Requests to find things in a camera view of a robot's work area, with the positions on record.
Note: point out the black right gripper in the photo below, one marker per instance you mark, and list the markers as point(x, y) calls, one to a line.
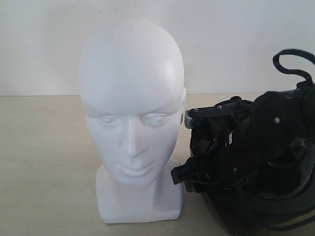
point(271, 142)

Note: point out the white mannequin head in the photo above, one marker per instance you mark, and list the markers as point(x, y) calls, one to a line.
point(133, 94)

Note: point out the black helmet with tinted visor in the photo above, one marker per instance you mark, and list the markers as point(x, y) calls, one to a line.
point(243, 199)

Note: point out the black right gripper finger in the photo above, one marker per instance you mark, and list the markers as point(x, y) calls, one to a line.
point(191, 171)

